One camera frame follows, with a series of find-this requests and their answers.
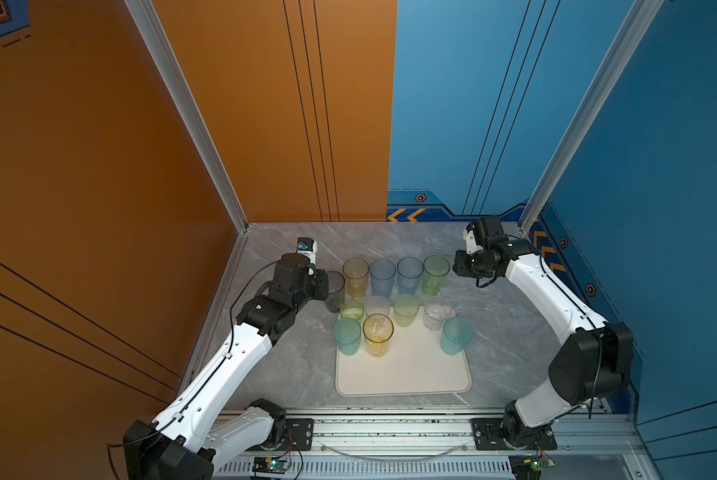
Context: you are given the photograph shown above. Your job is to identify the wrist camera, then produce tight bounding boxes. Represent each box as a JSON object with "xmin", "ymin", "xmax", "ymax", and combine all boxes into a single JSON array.
[
  {"xmin": 463, "ymin": 227, "xmax": 483, "ymax": 255},
  {"xmin": 296, "ymin": 237, "xmax": 318, "ymax": 265}
]

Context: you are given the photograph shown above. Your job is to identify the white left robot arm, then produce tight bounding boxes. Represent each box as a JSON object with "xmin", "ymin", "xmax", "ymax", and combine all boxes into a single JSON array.
[{"xmin": 118, "ymin": 237, "xmax": 328, "ymax": 479}]

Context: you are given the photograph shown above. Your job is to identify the blue tall cup right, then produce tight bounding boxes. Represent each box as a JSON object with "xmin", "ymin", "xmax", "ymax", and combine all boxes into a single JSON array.
[{"xmin": 397, "ymin": 256, "xmax": 424, "ymax": 295}]

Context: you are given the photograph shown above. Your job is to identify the green tall cup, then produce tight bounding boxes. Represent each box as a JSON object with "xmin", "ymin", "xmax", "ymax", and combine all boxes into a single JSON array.
[{"xmin": 421, "ymin": 255, "xmax": 451, "ymax": 297}]

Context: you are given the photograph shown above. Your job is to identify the aluminium corner post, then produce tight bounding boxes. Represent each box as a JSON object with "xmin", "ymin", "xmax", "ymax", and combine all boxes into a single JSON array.
[
  {"xmin": 519, "ymin": 0, "xmax": 664, "ymax": 235},
  {"xmin": 123, "ymin": 0, "xmax": 250, "ymax": 234}
]

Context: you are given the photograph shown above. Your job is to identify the teal tall cup back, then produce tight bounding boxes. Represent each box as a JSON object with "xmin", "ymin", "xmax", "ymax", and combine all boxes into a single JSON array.
[{"xmin": 332, "ymin": 318, "xmax": 363, "ymax": 356}]

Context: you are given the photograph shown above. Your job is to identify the small green cup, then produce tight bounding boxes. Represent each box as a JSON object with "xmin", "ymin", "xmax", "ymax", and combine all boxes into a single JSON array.
[
  {"xmin": 338, "ymin": 299, "xmax": 365, "ymax": 321},
  {"xmin": 393, "ymin": 294, "xmax": 420, "ymax": 328}
]

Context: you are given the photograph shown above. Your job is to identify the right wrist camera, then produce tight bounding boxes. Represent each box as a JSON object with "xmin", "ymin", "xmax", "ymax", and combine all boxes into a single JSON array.
[{"xmin": 463, "ymin": 227, "xmax": 483, "ymax": 255}]

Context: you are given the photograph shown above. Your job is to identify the right green circuit board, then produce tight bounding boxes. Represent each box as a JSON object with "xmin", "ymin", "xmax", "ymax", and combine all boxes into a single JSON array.
[{"xmin": 509, "ymin": 456, "xmax": 556, "ymax": 480}]

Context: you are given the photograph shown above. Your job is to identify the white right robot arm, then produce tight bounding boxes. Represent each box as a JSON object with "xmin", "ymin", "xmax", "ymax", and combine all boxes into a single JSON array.
[{"xmin": 454, "ymin": 216, "xmax": 634, "ymax": 449}]

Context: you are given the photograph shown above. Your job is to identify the teal tall cup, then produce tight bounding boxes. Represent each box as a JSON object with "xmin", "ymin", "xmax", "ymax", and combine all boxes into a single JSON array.
[
  {"xmin": 440, "ymin": 316, "xmax": 474, "ymax": 356},
  {"xmin": 332, "ymin": 318, "xmax": 363, "ymax": 356}
]

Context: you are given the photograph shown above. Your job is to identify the clear tube on rail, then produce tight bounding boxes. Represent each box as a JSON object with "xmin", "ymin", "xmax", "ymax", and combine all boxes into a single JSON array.
[{"xmin": 320, "ymin": 443, "xmax": 469, "ymax": 463}]

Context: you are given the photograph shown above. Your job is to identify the left aluminium corner post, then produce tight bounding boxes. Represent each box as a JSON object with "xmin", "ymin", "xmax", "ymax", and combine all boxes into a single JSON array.
[{"xmin": 123, "ymin": 0, "xmax": 250, "ymax": 234}]

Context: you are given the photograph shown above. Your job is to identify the teal tall cup front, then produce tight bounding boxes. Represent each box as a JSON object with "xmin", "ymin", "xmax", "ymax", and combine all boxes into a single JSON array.
[{"xmin": 440, "ymin": 316, "xmax": 474, "ymax": 356}]

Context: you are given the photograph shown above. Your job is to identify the amber tall cup back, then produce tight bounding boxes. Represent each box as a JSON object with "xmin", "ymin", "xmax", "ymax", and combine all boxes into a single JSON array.
[{"xmin": 363, "ymin": 314, "xmax": 395, "ymax": 358}]

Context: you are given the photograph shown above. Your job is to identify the blue tall cup left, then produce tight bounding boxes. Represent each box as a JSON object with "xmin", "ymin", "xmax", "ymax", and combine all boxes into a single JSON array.
[{"xmin": 370, "ymin": 258, "xmax": 397, "ymax": 299}]

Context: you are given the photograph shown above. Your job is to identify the grey smoky tall cup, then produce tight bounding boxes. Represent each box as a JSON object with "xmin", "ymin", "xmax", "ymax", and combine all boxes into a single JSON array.
[{"xmin": 324, "ymin": 271, "xmax": 346, "ymax": 313}]

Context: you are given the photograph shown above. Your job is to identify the green circuit board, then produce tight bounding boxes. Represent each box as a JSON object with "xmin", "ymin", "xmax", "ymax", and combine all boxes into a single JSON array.
[
  {"xmin": 509, "ymin": 456, "xmax": 556, "ymax": 480},
  {"xmin": 250, "ymin": 456, "xmax": 292, "ymax": 479}
]

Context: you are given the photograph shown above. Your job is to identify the white rectangular tray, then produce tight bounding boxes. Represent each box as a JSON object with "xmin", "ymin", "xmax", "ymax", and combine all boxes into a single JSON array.
[{"xmin": 336, "ymin": 312, "xmax": 472, "ymax": 397}]

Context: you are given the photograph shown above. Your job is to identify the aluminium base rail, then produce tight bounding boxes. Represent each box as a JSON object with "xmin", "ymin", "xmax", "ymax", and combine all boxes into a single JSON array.
[{"xmin": 213, "ymin": 408, "xmax": 661, "ymax": 479}]

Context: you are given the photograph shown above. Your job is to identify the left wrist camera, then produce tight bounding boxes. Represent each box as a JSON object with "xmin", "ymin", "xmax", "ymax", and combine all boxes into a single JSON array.
[{"xmin": 296, "ymin": 237, "xmax": 318, "ymax": 265}]

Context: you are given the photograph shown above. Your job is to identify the yellow tall cup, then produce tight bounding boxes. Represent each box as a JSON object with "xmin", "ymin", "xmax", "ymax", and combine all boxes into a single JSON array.
[{"xmin": 342, "ymin": 257, "xmax": 370, "ymax": 300}]

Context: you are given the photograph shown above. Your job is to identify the right aluminium corner post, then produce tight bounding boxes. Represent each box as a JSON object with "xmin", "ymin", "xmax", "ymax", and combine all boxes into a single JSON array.
[{"xmin": 519, "ymin": 0, "xmax": 664, "ymax": 235}]

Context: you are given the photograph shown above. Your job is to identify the clear dimpled small cup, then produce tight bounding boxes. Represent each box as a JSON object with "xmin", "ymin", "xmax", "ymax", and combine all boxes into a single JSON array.
[{"xmin": 364, "ymin": 295, "xmax": 391, "ymax": 317}]

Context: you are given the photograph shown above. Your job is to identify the clear faceted small cup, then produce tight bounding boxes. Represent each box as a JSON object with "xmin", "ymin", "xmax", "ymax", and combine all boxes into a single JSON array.
[{"xmin": 423, "ymin": 296, "xmax": 456, "ymax": 331}]

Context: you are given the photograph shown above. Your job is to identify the blue tall cup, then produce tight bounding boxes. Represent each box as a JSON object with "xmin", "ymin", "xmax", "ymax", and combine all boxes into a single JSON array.
[
  {"xmin": 397, "ymin": 256, "xmax": 424, "ymax": 295},
  {"xmin": 370, "ymin": 258, "xmax": 397, "ymax": 299}
]

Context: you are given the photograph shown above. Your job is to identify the left green circuit board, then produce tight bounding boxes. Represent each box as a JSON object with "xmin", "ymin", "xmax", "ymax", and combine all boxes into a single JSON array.
[{"xmin": 250, "ymin": 456, "xmax": 292, "ymax": 479}]

